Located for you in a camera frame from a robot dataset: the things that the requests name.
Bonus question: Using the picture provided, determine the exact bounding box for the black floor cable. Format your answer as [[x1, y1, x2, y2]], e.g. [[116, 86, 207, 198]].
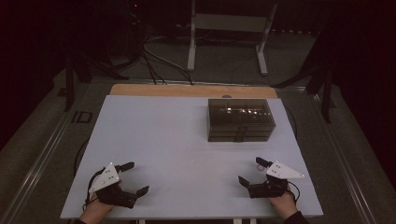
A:
[[140, 49, 168, 86]]

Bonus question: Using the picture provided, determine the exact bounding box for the person's right hand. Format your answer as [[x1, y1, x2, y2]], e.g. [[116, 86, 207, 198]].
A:
[[268, 191, 299, 220]]

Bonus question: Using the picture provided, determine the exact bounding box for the right hand-held gripper cable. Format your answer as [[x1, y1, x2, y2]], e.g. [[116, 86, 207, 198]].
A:
[[287, 180, 302, 203]]

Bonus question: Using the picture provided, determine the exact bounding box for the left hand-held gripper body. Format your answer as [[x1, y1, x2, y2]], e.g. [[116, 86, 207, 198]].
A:
[[88, 161, 138, 209]]

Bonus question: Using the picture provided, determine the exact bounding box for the metal floor rail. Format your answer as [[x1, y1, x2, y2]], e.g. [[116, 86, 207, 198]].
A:
[[0, 92, 88, 224], [307, 91, 379, 224]]

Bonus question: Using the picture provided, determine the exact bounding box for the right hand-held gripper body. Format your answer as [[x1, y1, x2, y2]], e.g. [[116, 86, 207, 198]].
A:
[[247, 161, 305, 199]]

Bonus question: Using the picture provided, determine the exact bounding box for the wooden table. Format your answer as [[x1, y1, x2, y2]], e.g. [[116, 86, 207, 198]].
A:
[[109, 83, 278, 99]]

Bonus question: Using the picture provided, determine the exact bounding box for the hand-held gripper cable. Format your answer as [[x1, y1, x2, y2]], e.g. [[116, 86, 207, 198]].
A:
[[287, 180, 302, 203], [81, 167, 107, 211]]

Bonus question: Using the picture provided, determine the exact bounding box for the black cable beside table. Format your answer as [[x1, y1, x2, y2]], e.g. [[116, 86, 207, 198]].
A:
[[283, 104, 299, 141], [73, 137, 92, 179]]

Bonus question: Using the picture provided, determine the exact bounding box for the white board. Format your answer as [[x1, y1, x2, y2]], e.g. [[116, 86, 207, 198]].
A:
[[60, 94, 324, 220]]

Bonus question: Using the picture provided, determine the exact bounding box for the white metal stand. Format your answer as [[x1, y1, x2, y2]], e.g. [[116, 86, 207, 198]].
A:
[[186, 0, 278, 77]]

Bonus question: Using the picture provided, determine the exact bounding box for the person's left hand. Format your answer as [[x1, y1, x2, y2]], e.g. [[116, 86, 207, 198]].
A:
[[78, 191, 123, 224]]

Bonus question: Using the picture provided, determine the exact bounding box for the white floor cable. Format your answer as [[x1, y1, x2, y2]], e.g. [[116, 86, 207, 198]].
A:
[[143, 35, 194, 86]]

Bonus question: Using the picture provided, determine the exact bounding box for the left hand-held gripper cable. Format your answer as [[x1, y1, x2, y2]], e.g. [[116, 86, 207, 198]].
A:
[[81, 167, 107, 211]]

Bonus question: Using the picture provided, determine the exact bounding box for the smoky transparent drawer box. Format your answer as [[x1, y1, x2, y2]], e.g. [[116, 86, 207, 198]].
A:
[[207, 98, 277, 144]]

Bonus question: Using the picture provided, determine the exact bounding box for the dark equipment rack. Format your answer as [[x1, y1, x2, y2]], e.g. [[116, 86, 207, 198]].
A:
[[122, 0, 148, 64]]

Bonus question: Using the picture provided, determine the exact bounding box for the black angled stand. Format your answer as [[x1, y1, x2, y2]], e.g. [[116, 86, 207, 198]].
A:
[[270, 60, 336, 124]]

